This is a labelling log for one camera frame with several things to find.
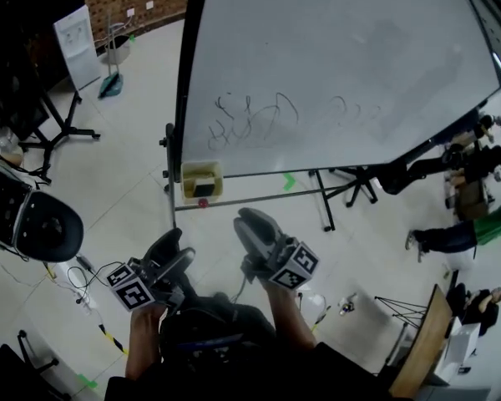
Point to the person's left forearm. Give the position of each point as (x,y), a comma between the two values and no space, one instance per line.
(144,341)

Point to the black tripod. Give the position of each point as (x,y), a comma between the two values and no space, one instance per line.
(401,309)

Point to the black body-worn pack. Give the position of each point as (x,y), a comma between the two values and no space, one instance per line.
(209,336)

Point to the black office chair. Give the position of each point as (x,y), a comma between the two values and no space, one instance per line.
(396,178)

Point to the grey trash bin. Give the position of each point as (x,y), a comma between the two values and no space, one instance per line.
(119,46)

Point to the small robot toy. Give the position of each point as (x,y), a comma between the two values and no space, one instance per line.
(347,304)

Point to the person in black shirt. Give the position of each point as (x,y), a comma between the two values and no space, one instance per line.
(254,378)

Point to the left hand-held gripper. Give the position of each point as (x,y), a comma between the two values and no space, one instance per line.
(131,288)

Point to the white cardboard box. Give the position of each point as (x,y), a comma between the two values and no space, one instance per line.
(461,349)

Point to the person's right forearm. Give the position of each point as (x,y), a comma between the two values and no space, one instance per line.
(290,316)

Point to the white whiteboard on black stand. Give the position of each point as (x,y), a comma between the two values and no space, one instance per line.
(338,57)

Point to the round red magnet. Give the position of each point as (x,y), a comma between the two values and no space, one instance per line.
(203,202)

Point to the teal dustpan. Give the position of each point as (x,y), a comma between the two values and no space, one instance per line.
(110,86)

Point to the wooden table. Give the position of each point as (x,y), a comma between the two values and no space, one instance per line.
(426,341)

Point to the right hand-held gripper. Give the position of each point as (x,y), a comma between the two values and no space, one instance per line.
(294,265)

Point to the beige whiteboard eraser holder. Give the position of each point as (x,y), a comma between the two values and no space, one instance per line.
(188,174)

